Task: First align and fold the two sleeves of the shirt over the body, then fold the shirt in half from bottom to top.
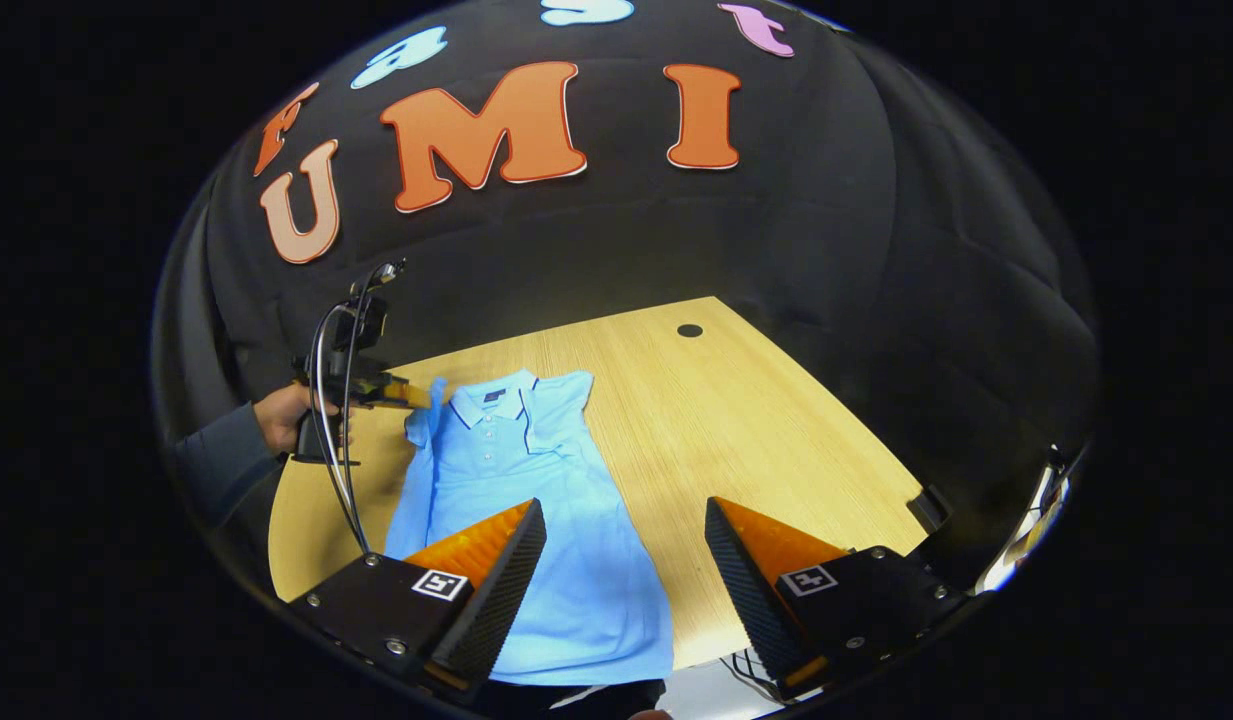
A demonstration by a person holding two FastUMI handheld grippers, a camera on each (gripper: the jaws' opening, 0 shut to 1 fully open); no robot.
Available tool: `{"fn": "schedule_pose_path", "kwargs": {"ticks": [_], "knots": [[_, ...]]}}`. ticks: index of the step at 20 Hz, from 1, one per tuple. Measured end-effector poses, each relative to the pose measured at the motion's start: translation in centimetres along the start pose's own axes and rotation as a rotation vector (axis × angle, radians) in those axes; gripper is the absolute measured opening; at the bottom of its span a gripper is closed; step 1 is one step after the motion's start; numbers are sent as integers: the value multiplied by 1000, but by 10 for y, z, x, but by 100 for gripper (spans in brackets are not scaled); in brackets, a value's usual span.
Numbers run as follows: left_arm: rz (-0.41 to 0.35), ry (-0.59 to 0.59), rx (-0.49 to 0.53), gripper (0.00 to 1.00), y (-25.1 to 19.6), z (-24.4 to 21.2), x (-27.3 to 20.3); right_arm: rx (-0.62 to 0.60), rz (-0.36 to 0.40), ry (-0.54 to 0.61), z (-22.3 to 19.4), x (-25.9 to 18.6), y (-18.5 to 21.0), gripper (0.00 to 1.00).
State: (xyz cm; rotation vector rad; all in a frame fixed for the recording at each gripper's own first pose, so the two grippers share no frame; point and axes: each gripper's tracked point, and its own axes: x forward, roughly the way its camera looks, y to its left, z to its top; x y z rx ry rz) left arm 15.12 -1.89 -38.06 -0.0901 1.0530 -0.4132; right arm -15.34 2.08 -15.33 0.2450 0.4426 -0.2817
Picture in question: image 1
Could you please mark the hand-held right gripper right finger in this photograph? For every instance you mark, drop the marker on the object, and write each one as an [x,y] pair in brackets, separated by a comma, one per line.
[746,600]

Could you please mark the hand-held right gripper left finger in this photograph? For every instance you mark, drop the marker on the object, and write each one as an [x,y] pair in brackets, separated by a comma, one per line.
[506,590]

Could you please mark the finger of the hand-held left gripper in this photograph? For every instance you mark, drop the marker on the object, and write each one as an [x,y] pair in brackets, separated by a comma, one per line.
[406,392]

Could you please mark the light blue T-shirt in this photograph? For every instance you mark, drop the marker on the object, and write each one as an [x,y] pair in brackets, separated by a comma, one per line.
[536,520]

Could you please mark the black table edge clamp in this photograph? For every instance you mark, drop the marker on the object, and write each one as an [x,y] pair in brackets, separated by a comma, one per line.
[931,508]

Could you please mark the black round table grommet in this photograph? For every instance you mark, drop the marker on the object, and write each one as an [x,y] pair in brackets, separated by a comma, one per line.
[689,330]

